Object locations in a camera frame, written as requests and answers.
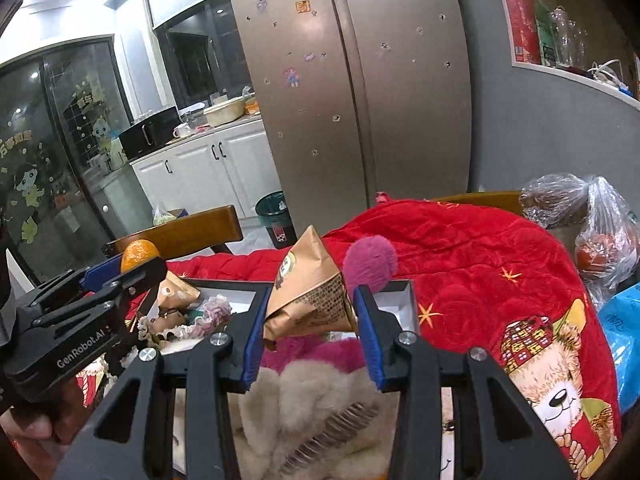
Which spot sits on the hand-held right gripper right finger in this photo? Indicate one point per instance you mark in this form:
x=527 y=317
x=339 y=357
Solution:
x=370 y=345

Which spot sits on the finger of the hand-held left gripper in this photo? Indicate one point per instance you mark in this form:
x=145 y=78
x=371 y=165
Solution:
x=145 y=275
x=100 y=274

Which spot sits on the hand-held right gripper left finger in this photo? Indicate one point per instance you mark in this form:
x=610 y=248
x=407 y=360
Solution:
x=252 y=340

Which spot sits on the orange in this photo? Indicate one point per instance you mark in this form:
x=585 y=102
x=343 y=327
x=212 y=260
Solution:
x=140 y=252

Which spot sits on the dark cardboard box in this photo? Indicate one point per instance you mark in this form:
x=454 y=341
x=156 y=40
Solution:
x=395 y=305

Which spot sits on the brown triangular snack packet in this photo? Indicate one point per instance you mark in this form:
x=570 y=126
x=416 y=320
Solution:
x=305 y=280
x=175 y=291

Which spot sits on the person's left hand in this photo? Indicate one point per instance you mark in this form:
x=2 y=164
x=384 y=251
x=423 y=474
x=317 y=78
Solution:
x=27 y=430

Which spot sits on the black white lace doll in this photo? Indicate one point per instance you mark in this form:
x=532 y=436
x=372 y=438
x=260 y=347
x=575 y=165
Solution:
x=170 y=325

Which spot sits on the wooden chair back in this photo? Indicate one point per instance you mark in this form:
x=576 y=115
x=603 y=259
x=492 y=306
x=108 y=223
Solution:
x=185 y=232

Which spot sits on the pink and cream plush toy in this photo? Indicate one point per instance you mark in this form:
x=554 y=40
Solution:
x=310 y=400

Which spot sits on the white kitchen cabinet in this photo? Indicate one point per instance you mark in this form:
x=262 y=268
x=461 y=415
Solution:
x=200 y=175

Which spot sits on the dark green trash bin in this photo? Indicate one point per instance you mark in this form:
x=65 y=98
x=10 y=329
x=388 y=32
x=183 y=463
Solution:
x=275 y=220

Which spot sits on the glass door with stickers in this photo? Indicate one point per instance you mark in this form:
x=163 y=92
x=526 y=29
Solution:
x=55 y=160

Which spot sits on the red printed blanket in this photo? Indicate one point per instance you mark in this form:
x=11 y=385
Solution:
x=475 y=270

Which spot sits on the black microwave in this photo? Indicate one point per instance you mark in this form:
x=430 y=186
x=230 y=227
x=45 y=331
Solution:
x=147 y=132

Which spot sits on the white cup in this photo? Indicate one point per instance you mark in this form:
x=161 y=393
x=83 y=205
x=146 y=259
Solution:
x=182 y=131

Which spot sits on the cream plastic basin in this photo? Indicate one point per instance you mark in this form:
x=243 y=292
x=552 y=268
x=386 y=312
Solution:
x=225 y=112

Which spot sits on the dark window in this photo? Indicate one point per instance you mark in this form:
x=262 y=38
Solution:
x=205 y=55

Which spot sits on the silver double-door refrigerator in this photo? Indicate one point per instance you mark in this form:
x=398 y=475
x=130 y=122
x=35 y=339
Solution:
x=320 y=110

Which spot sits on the blue plastic bag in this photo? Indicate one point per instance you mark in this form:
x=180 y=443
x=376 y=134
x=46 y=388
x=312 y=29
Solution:
x=622 y=340

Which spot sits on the green carton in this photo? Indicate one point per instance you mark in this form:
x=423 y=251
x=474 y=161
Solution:
x=546 y=35

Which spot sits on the red carton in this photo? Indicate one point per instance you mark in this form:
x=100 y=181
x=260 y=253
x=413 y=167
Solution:
x=522 y=20

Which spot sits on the clear glass bottles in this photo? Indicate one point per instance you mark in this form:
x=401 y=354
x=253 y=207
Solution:
x=567 y=40

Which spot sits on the white wall shelf unit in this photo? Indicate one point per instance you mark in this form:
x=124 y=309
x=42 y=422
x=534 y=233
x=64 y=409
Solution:
x=575 y=80

